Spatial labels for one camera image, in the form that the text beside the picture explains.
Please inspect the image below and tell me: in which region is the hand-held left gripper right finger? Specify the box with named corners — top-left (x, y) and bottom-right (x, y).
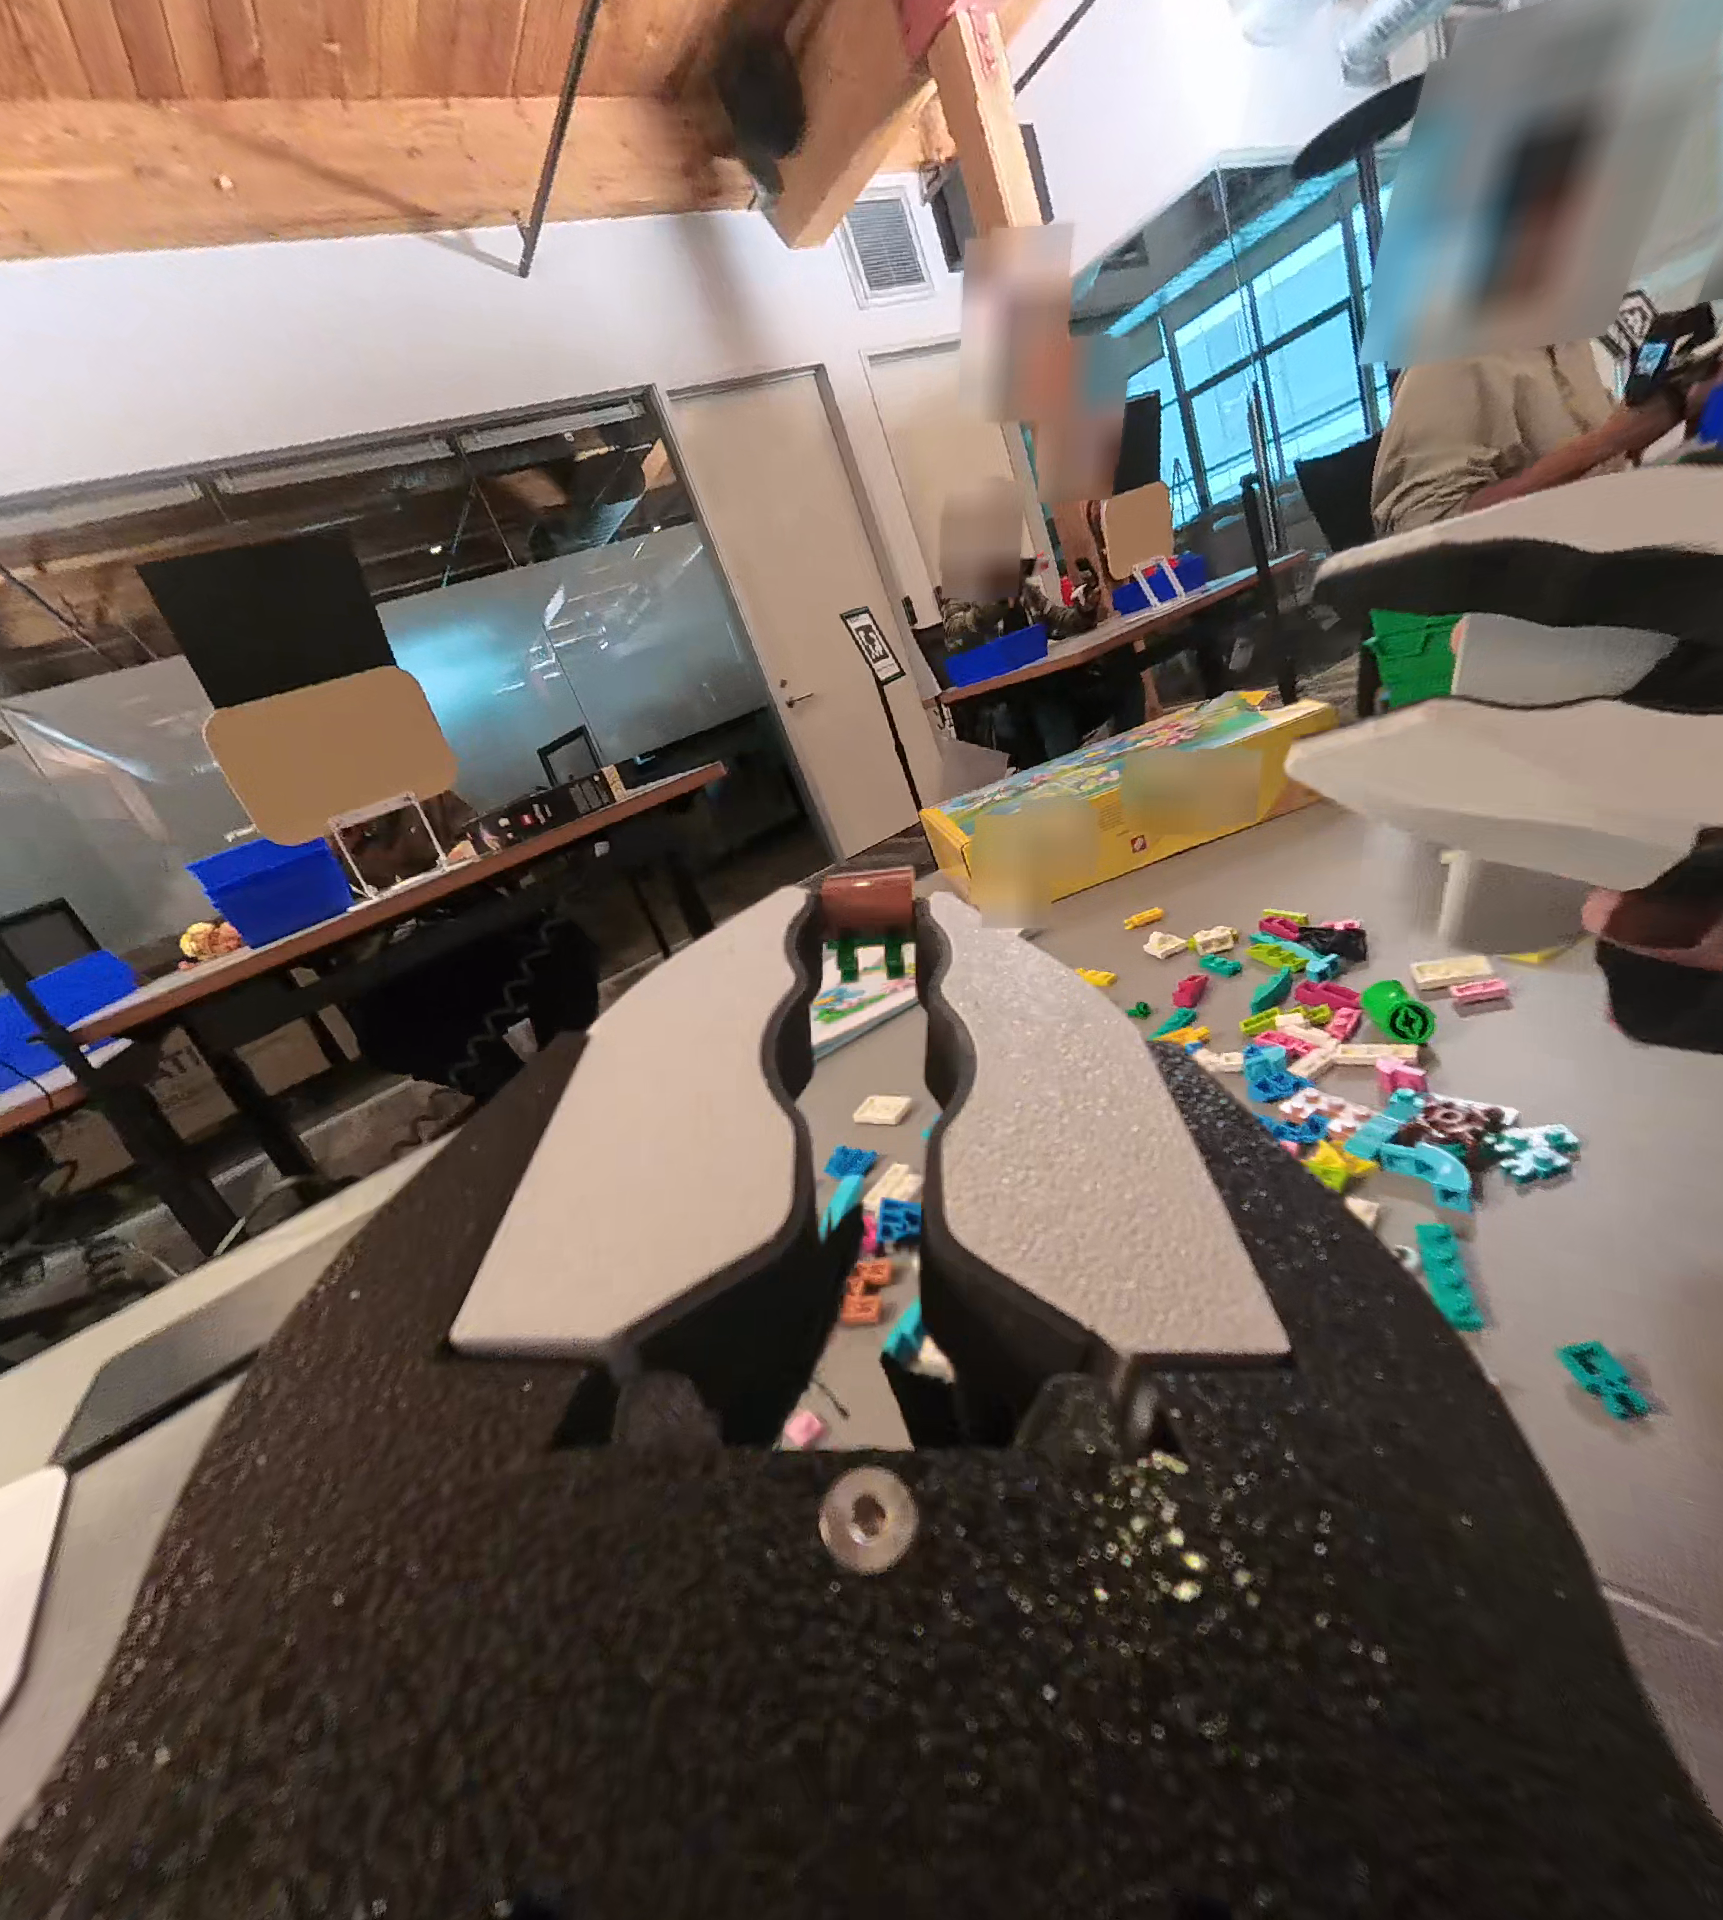
top-left (884, 890), bottom-right (1296, 1449)

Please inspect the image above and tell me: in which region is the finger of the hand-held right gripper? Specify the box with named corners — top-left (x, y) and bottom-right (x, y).
top-left (1283, 694), bottom-right (1723, 890)
top-left (1307, 463), bottom-right (1723, 712)

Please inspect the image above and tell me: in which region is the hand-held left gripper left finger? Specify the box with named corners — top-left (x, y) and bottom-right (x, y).
top-left (450, 884), bottom-right (865, 1449)

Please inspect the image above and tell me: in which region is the brown and green brick assembly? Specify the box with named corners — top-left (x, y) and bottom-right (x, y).
top-left (817, 868), bottom-right (918, 984)

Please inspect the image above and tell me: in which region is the grey desk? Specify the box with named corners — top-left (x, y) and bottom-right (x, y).
top-left (803, 781), bottom-right (1723, 1920)

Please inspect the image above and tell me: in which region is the person's right hand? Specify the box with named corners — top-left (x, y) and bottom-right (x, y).
top-left (1581, 889), bottom-right (1723, 953)

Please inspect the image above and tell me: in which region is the green plastic bin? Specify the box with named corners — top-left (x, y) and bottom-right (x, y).
top-left (1363, 608), bottom-right (1463, 717)

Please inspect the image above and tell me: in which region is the instruction booklet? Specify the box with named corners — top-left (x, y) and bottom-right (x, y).
top-left (809, 981), bottom-right (923, 1058)

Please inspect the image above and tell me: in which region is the pile of colourful toy bricks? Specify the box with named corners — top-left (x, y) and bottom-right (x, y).
top-left (778, 905), bottom-right (1656, 1449)

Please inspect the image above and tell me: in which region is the black office chair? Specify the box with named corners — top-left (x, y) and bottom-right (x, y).
top-left (1296, 447), bottom-right (1385, 554)

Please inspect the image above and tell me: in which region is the long wooden table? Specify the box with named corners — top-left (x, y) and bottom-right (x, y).
top-left (0, 763), bottom-right (727, 1187)

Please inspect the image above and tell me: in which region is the black equipment box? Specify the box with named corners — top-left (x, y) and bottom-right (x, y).
top-left (477, 764), bottom-right (628, 841)

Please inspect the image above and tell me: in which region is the yellow toy brick box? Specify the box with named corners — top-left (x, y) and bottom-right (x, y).
top-left (922, 694), bottom-right (1342, 918)

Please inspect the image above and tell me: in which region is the clear acrylic stand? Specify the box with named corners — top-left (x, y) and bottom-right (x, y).
top-left (328, 800), bottom-right (448, 898)

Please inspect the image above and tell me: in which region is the stack of blue bins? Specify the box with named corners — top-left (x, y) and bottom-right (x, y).
top-left (0, 948), bottom-right (143, 1099)
top-left (188, 837), bottom-right (354, 948)

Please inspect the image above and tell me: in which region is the black pendant lamp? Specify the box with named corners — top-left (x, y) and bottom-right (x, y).
top-left (1288, 75), bottom-right (1427, 183)

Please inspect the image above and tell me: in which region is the white door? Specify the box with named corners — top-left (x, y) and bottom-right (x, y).
top-left (666, 367), bottom-right (942, 863)

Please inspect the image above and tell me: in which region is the small black monitor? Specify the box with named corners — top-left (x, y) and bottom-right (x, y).
top-left (0, 898), bottom-right (100, 993)

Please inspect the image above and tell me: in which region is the black panel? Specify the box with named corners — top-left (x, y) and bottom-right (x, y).
top-left (138, 529), bottom-right (397, 705)

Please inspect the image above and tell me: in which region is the hanging metal rod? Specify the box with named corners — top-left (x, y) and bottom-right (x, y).
top-left (517, 0), bottom-right (604, 277)

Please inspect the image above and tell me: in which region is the black wall speaker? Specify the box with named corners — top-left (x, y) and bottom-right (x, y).
top-left (929, 123), bottom-right (1054, 271)

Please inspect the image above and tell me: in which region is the wall air vent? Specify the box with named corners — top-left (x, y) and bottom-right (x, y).
top-left (838, 186), bottom-right (937, 305)

